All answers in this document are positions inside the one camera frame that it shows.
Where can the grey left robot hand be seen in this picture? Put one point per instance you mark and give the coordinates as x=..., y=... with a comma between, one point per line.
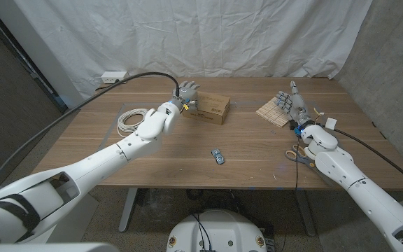
x=187, y=94

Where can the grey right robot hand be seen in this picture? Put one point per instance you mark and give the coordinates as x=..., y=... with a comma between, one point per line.
x=296, y=105

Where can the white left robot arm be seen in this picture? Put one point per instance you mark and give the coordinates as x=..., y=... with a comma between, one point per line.
x=93, y=168

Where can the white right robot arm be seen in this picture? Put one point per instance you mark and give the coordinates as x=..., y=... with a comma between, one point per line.
x=362, y=192

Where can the cardboard packing box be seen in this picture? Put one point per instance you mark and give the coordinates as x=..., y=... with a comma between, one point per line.
x=212, y=109

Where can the small silver-blue toy car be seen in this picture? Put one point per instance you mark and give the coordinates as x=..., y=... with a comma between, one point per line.
x=217, y=156

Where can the wooden slat mat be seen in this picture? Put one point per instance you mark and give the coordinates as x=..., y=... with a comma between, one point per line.
x=269, y=112

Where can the white backdrop cloth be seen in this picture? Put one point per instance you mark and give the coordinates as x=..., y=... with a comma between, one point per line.
x=201, y=35

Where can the white power strip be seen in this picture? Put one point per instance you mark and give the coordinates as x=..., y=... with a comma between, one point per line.
x=112, y=77

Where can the grey table leg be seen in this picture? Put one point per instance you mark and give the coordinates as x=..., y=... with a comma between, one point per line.
x=127, y=210
x=306, y=213

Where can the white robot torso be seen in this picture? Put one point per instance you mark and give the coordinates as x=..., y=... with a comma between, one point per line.
x=219, y=231

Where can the white floor board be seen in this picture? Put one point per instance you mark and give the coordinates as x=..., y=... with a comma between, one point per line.
x=80, y=217

